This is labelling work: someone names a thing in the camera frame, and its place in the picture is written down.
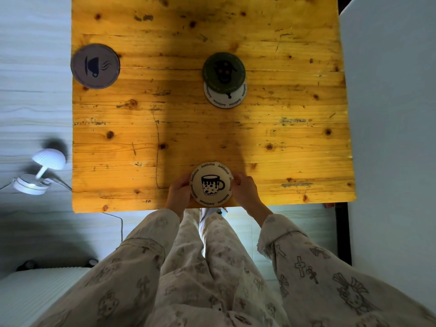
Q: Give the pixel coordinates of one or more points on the person's left hand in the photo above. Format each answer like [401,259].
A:
[177,197]

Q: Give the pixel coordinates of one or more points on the person's right hand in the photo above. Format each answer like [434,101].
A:
[247,192]

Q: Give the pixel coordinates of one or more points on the person's right fingers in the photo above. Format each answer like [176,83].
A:
[238,178]

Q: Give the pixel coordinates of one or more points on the person's left fingers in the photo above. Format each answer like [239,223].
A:
[184,180]

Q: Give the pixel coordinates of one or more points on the white coaster with mug print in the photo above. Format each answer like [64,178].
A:
[211,187]

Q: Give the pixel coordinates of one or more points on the person's right forearm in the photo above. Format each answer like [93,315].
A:
[327,269]

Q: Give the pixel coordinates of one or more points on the person's left forearm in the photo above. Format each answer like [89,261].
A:
[136,262]

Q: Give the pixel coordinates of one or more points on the white coaster with lettered rim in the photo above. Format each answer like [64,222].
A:
[224,99]

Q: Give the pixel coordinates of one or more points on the patterned pyjama trousers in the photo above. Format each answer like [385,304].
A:
[218,269]

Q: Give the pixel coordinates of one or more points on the dark green coaster with face print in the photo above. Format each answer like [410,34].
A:
[223,72]

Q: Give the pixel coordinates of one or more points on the white mushroom table lamp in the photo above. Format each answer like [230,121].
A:
[41,173]

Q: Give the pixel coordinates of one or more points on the grey coaster with cup print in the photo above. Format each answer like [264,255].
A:
[95,66]

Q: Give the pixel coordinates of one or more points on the white ribbed heater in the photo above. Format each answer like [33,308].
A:
[37,296]

